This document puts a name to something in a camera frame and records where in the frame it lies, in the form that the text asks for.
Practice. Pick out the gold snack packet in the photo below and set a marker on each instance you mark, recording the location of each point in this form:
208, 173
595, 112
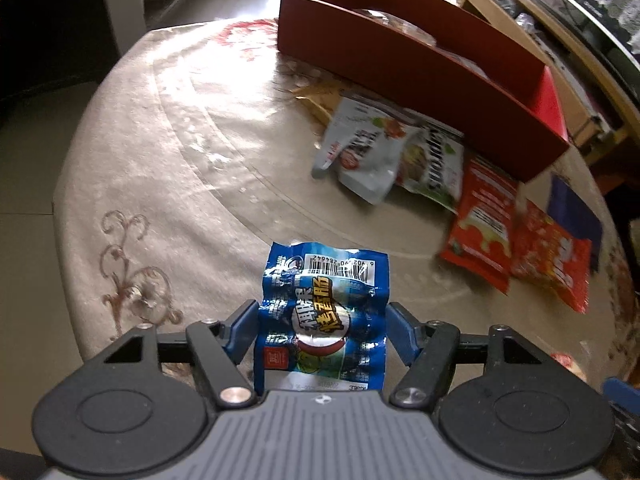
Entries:
320, 97

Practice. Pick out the wooden media cabinet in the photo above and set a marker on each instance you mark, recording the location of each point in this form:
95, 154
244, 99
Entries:
565, 35

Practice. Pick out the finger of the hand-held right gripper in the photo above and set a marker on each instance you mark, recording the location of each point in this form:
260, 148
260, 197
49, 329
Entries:
622, 392

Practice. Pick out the red cardboard box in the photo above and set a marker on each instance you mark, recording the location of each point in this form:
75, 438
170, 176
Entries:
400, 75

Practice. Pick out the blue snack packet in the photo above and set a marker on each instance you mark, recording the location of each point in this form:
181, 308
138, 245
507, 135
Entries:
320, 310

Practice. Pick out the green and white snack packet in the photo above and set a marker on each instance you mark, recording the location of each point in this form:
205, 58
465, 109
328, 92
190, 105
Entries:
435, 170

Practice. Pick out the beige floral tablecloth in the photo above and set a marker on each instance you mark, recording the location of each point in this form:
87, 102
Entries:
190, 170

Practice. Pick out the dark blue packet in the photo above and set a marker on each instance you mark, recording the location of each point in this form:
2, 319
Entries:
575, 210

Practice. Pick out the clear wrapped snack packet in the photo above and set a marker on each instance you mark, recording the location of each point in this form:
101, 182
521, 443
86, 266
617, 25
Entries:
390, 22

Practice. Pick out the red snack packet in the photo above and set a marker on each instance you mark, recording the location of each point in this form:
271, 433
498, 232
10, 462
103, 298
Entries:
482, 225

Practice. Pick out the orange-red snack packet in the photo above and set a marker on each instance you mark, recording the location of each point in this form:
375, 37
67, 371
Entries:
550, 260

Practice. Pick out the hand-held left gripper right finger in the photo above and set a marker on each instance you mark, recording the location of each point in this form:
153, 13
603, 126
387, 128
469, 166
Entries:
400, 330

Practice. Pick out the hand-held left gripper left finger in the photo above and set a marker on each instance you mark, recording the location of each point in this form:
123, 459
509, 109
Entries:
243, 327

